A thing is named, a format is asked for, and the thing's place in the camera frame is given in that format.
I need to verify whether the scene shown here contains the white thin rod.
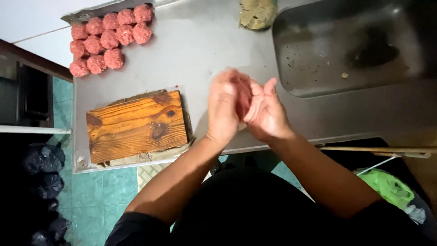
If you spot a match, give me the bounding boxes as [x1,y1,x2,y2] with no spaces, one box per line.
[354,156,397,176]

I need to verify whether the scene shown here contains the steel sink basin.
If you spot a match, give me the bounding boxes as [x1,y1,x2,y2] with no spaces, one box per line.
[272,0,437,99]

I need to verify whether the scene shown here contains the brown wooden cutting board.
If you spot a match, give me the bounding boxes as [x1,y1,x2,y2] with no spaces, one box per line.
[86,90,189,164]

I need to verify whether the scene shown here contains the raw minced meat patty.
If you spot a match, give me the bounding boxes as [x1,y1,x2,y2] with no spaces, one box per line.
[231,72,254,121]

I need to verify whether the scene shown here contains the dark wooden cabinet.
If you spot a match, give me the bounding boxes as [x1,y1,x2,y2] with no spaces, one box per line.
[0,38,73,128]

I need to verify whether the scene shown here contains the bag of dried leaves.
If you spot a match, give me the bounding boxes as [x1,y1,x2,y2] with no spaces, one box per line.
[239,0,278,30]

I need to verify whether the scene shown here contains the group of raw meatballs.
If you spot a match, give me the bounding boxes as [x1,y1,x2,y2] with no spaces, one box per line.
[69,3,155,78]

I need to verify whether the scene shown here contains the person's right hand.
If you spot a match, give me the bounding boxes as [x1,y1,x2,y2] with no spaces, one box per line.
[243,77,295,145]

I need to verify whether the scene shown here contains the person's left hand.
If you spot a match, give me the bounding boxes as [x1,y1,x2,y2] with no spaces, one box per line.
[207,68,254,145]

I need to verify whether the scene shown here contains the heap of black plastic bags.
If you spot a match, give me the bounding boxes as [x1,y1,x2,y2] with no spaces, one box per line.
[20,142,72,246]

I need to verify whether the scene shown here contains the green plastic bag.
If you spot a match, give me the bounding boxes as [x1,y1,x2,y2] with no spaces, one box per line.
[357,168,415,210]

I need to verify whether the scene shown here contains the person's black shirt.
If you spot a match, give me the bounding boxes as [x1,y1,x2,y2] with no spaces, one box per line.
[104,167,437,246]

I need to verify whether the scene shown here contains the wooden stick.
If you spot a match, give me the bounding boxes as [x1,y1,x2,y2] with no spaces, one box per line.
[319,146,437,159]

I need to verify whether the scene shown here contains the grey metal tray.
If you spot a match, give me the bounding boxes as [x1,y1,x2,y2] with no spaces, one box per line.
[61,0,178,24]

